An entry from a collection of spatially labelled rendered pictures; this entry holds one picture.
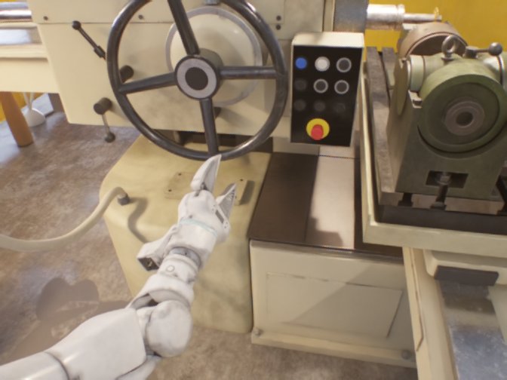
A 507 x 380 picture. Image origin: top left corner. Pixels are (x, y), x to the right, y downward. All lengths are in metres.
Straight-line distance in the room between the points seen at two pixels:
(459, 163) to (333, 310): 0.86
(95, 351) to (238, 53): 0.65
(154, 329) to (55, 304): 1.76
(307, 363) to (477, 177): 1.12
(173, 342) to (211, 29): 0.62
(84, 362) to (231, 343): 1.45
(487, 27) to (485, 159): 2.66
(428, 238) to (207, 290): 0.96
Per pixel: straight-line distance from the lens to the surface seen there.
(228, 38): 0.87
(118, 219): 1.63
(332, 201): 1.58
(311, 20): 0.96
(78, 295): 2.23
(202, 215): 0.64
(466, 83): 0.94
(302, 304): 1.62
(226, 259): 1.50
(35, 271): 2.47
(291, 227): 1.44
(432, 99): 0.93
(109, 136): 1.22
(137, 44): 1.09
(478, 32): 3.61
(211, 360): 1.83
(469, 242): 1.11
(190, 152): 0.88
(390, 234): 1.06
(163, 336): 0.50
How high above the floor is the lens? 1.59
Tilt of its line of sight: 37 degrees down
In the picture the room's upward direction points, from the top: 2 degrees counter-clockwise
